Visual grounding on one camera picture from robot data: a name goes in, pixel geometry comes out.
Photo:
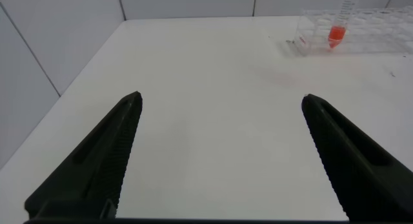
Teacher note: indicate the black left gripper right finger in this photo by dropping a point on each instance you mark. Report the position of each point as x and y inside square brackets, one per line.
[361, 179]

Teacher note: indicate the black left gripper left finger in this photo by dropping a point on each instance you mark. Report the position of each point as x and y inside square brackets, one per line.
[87, 175]

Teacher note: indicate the orange pigment plastic test tube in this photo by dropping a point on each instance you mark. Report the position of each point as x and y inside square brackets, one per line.
[337, 33]

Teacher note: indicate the clear acrylic test tube rack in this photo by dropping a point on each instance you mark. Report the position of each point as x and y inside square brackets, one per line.
[371, 33]

